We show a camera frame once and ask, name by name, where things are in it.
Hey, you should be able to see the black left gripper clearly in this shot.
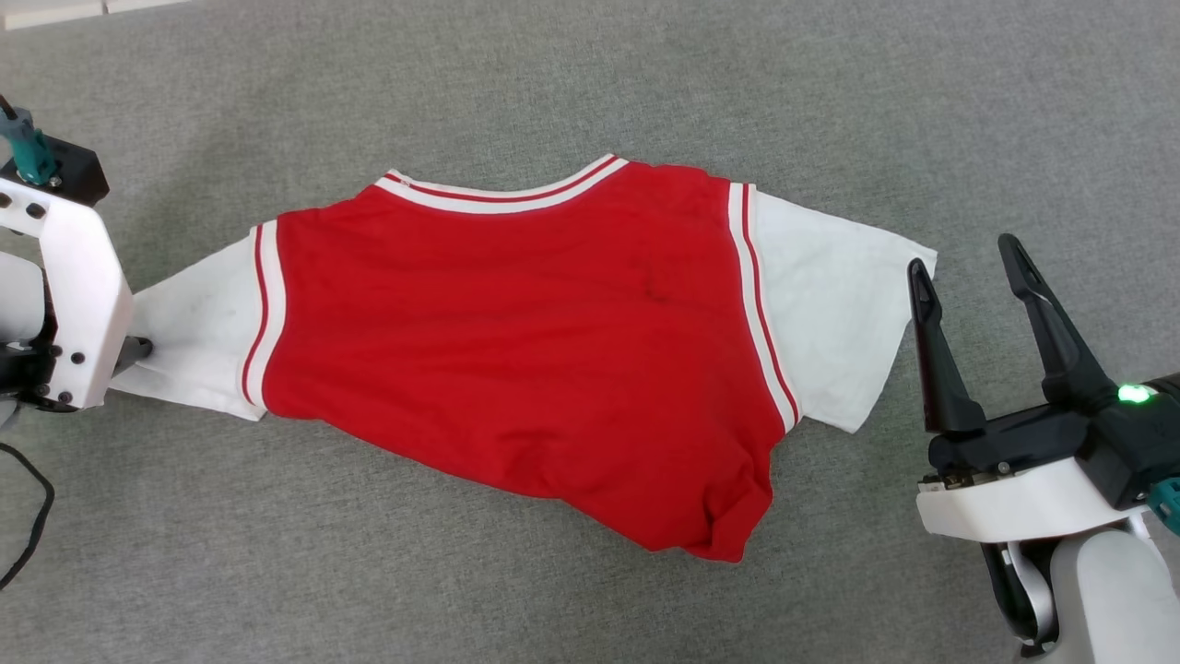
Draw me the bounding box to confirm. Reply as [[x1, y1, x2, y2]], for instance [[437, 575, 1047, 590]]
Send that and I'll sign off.
[[0, 336, 155, 413]]

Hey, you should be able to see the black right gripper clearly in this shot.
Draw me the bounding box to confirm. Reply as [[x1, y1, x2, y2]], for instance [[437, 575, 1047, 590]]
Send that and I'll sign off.
[[907, 232, 1180, 511]]

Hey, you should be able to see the red and white jersey shirt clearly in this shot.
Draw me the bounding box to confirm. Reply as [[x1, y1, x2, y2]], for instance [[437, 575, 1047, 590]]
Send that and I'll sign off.
[[111, 152, 939, 564]]

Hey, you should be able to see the grey fabric sofa cushion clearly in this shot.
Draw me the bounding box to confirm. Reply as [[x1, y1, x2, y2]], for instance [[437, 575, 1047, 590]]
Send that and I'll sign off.
[[0, 0, 1180, 664]]

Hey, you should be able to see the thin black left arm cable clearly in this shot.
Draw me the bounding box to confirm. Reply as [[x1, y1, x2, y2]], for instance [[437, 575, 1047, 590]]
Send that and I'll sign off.
[[0, 441, 57, 591]]

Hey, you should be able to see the teal right cable plug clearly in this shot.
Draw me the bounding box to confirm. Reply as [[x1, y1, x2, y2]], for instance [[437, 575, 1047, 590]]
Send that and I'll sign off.
[[1147, 477, 1180, 537]]

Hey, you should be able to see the teal cable plug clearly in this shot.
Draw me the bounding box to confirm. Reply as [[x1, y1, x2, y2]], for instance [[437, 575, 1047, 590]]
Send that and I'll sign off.
[[1147, 477, 1180, 537], [0, 95, 58, 187]]

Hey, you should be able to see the teal left cable plug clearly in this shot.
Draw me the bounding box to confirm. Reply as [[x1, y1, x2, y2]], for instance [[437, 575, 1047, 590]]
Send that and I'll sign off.
[[0, 95, 58, 187]]

